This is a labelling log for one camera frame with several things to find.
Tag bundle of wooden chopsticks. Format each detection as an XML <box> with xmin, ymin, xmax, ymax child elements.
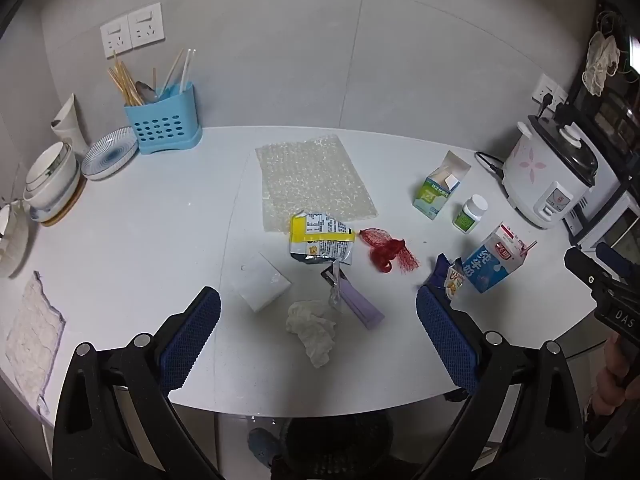
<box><xmin>108</xmin><ymin>50</ymin><xmax>146</xmax><ymax>107</ymax></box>

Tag white plastic straw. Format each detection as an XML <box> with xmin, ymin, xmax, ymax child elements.
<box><xmin>181</xmin><ymin>49</ymin><xmax>196</xmax><ymax>92</ymax></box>
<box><xmin>159</xmin><ymin>50</ymin><xmax>185</xmax><ymax>96</ymax></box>

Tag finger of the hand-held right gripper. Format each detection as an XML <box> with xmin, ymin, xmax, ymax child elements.
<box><xmin>564</xmin><ymin>247</ymin><xmax>613</xmax><ymax>292</ymax></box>
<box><xmin>595</xmin><ymin>242</ymin><xmax>640</xmax><ymax>291</ymax></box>

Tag white bowl dark rim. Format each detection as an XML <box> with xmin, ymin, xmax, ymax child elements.
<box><xmin>23</xmin><ymin>160</ymin><xmax>81</xmax><ymax>209</ymax></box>
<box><xmin>25</xmin><ymin>142</ymin><xmax>78</xmax><ymax>193</ymax></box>

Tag blue utensil holder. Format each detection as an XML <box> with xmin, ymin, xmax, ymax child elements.
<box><xmin>123</xmin><ymin>83</ymin><xmax>203</xmax><ymax>155</ymax></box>

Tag white tissue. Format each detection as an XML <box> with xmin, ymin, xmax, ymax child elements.
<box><xmin>286</xmin><ymin>300</ymin><xmax>337</xmax><ymax>368</ymax></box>

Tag clear bubble wrap sheet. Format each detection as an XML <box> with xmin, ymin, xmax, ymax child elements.
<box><xmin>255</xmin><ymin>135</ymin><xmax>378</xmax><ymax>233</ymax></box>

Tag green white medicine box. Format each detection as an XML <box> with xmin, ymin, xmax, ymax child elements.
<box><xmin>413</xmin><ymin>150</ymin><xmax>472</xmax><ymax>221</ymax></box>

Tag small white box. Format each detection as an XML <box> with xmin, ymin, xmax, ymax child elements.
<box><xmin>235</xmin><ymin>251</ymin><xmax>293</xmax><ymax>313</ymax></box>

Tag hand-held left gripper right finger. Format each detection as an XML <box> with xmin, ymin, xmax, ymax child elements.
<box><xmin>415</xmin><ymin>283</ymin><xmax>586</xmax><ymax>480</ymax></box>

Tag blue white milk carton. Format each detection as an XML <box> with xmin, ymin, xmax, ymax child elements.
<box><xmin>461</xmin><ymin>221</ymin><xmax>538</xmax><ymax>294</ymax></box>

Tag white pot with handle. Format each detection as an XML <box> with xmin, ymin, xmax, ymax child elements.
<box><xmin>0</xmin><ymin>202</ymin><xmax>30</xmax><ymax>278</ymax></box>

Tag blue snack wrapper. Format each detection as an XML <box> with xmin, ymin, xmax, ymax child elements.
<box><xmin>422</xmin><ymin>253</ymin><xmax>468</xmax><ymax>311</ymax></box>

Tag yellow snack packet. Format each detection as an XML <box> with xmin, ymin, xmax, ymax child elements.
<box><xmin>289</xmin><ymin>211</ymin><xmax>359</xmax><ymax>266</ymax></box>

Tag hanging white mesh cloth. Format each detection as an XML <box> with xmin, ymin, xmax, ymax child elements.
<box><xmin>582</xmin><ymin>31</ymin><xmax>621</xmax><ymax>97</ymax></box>

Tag blue patterned plate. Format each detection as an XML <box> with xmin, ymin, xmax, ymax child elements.
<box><xmin>81</xmin><ymin>127</ymin><xmax>139</xmax><ymax>181</ymax></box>

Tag white dish cloth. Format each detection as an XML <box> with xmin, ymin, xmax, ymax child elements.
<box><xmin>5</xmin><ymin>271</ymin><xmax>66</xmax><ymax>416</ymax></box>

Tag white floral rice cooker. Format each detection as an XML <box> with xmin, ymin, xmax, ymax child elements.
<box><xmin>501</xmin><ymin>115</ymin><xmax>599</xmax><ymax>230</ymax></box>

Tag wooden trivet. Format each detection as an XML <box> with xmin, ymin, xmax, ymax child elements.
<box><xmin>40</xmin><ymin>177</ymin><xmax>87</xmax><ymax>227</ymax></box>

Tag red mesh net bag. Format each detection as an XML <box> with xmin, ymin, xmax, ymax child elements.
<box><xmin>359</xmin><ymin>228</ymin><xmax>420</xmax><ymax>275</ymax></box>

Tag black mesh bin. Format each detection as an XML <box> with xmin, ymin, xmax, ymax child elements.
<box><xmin>272</xmin><ymin>412</ymin><xmax>396</xmax><ymax>480</ymax></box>

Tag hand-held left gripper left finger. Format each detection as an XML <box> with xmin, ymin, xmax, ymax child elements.
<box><xmin>52</xmin><ymin>286</ymin><xmax>222</xmax><ymax>480</ymax></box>

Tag purple foil sachet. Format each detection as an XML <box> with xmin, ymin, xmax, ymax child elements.
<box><xmin>321</xmin><ymin>260</ymin><xmax>386</xmax><ymax>331</ymax></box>

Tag person's right hand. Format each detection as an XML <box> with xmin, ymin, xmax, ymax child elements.
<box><xmin>592</xmin><ymin>337</ymin><xmax>632</xmax><ymax>416</ymax></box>

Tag white pill bottle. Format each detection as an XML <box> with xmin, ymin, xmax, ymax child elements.
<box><xmin>453</xmin><ymin>194</ymin><xmax>489</xmax><ymax>234</ymax></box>

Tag black power cable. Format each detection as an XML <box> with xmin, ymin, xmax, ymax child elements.
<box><xmin>474</xmin><ymin>151</ymin><xmax>507</xmax><ymax>179</ymax></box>

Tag white microwave oven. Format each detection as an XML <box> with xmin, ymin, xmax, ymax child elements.
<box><xmin>562</xmin><ymin>160</ymin><xmax>640</xmax><ymax>256</ymax></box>

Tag white ceramic jug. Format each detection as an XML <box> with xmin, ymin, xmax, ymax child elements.
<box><xmin>51</xmin><ymin>93</ymin><xmax>91</xmax><ymax>158</ymax></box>

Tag blue slipper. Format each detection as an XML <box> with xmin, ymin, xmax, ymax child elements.
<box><xmin>247</xmin><ymin>427</ymin><xmax>281</xmax><ymax>468</ymax></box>

